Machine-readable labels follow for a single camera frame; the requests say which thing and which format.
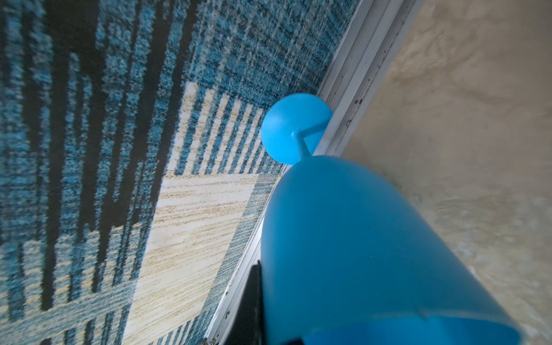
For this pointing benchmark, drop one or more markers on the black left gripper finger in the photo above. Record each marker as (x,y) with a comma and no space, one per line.
(248,325)

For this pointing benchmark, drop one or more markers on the blue plastic wine glass front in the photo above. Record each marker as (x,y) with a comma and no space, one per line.
(346,259)

